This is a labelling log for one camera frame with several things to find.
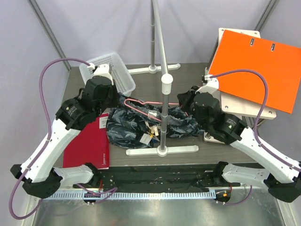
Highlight pink wire hanger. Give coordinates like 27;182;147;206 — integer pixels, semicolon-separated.
123;98;189;122

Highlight dark shark-print shorts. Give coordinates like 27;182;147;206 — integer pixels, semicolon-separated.
106;95;204;149

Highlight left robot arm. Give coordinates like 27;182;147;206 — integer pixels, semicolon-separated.
10;76;119;199

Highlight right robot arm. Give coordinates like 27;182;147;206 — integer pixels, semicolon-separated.
177;86;301;203

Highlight white perforated plastic basket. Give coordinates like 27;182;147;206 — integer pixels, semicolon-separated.
79;53;136;97

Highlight grey clothes rack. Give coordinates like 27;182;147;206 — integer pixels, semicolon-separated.
126;0;199;157

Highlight white paper price tag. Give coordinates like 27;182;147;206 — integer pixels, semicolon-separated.
140;133;153;145

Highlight red notebook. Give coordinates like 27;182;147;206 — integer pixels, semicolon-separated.
63;113;110;169

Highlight white wooden shelf stand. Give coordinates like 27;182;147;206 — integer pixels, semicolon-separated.
202;27;277;144

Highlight orange binder folder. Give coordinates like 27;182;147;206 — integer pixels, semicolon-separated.
209;30;301;113

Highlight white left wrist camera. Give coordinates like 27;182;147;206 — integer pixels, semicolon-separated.
87;63;114;85

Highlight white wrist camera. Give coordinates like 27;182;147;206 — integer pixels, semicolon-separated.
87;63;114;85
195;74;219;94

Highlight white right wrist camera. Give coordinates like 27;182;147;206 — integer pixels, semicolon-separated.
195;74;219;94

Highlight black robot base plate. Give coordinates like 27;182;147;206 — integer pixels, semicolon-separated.
82;164;240;193

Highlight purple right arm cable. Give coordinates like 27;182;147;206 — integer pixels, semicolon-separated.
209;69;301;172

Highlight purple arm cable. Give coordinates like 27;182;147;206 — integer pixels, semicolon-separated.
209;69;301;172
8;57;90;220

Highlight white slotted cable duct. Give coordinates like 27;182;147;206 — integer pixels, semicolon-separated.
46;190;216;201

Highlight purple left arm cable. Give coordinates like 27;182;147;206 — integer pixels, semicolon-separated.
8;57;90;220

